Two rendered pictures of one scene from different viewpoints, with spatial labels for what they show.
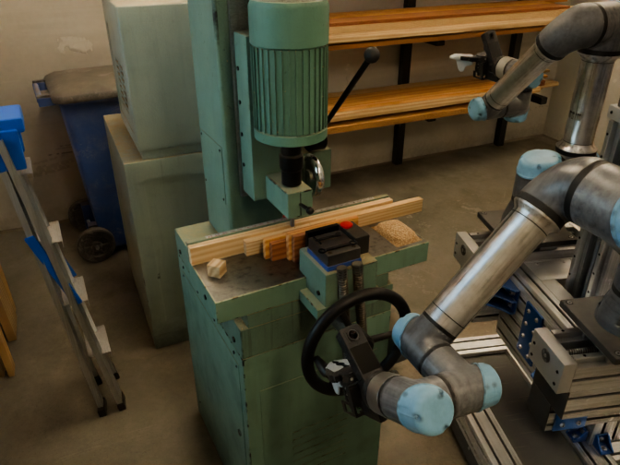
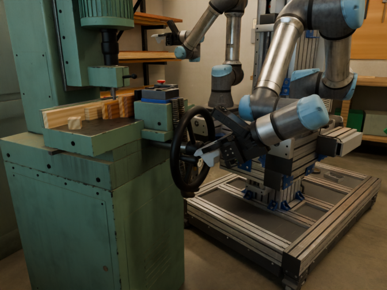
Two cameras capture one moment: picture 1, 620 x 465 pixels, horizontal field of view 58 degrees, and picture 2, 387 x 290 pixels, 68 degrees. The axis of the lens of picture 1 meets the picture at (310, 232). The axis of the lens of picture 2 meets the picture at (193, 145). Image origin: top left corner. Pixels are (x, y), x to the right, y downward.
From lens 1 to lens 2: 0.71 m
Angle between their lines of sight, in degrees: 33
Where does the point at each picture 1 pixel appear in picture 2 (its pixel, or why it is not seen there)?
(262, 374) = (124, 203)
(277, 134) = (107, 15)
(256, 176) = (82, 67)
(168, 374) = not seen: outside the picture
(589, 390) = (298, 155)
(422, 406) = (318, 101)
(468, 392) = not seen: hidden behind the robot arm
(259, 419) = (124, 245)
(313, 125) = (129, 12)
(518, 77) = (201, 27)
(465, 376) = not seen: hidden behind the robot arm
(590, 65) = (233, 18)
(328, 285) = (168, 113)
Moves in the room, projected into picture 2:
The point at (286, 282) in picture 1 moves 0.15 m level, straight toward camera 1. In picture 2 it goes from (133, 123) to (156, 133)
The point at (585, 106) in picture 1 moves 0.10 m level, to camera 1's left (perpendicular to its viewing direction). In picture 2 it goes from (234, 39) to (221, 39)
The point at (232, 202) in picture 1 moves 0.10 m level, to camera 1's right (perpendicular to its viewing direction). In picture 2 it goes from (59, 96) to (86, 94)
